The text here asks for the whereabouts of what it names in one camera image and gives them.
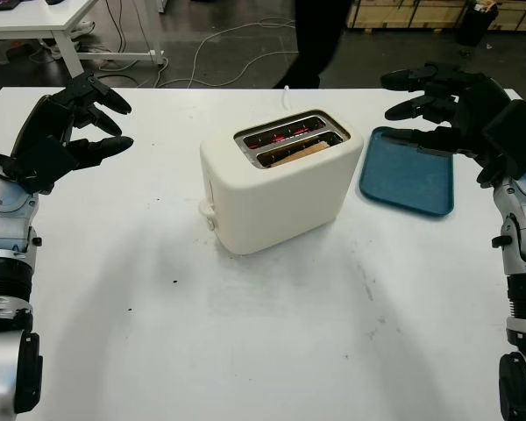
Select brown toast slice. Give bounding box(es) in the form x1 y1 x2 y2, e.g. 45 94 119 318
271 139 331 168

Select grey floor cable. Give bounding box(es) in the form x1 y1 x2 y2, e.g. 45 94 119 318
153 17 302 89

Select blue plastic tray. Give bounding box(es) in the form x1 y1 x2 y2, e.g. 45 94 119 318
358 125 457 218

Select cream two-slot toaster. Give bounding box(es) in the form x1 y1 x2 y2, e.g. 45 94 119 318
199 108 364 256

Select white desk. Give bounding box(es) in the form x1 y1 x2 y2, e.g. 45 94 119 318
0 0 170 81

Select person with black trousers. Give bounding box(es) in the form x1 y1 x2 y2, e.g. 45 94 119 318
284 0 348 89

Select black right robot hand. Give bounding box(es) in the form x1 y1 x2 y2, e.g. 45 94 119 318
379 61 511 184

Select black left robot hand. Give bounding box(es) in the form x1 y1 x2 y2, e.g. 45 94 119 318
11 71 135 171

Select black hanging desk cable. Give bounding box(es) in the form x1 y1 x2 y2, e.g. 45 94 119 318
104 0 131 54

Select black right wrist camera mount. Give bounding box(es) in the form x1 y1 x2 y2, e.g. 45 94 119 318
481 99 526 179

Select stacked wooden crates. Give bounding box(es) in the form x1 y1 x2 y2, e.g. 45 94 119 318
345 0 526 34

